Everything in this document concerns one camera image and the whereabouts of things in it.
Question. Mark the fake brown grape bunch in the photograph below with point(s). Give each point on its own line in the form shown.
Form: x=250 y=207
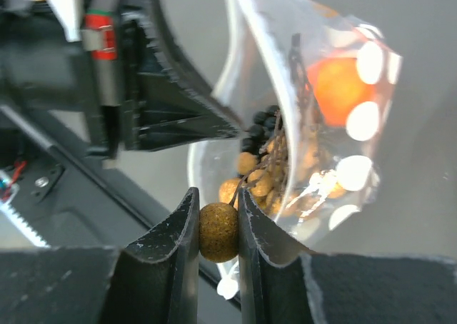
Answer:
x=300 y=202

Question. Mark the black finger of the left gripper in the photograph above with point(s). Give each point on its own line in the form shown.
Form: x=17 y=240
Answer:
x=167 y=103

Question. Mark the fake orange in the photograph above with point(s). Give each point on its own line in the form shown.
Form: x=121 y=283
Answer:
x=338 y=88

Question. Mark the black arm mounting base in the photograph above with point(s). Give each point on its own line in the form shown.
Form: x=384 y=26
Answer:
x=87 y=216

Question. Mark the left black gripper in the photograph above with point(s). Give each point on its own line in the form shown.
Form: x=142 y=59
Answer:
x=114 y=73

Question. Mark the polka dot zip bag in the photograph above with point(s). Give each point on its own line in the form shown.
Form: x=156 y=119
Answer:
x=271 y=45

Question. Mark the fake black grape bunch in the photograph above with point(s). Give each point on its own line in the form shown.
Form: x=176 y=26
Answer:
x=260 y=130

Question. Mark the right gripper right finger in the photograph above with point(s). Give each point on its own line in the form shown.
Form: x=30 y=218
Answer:
x=276 y=283

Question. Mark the grey slotted cable duct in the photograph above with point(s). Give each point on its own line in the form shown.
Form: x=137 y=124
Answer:
x=23 y=226

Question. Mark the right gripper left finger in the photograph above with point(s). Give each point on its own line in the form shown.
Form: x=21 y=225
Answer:
x=156 y=279

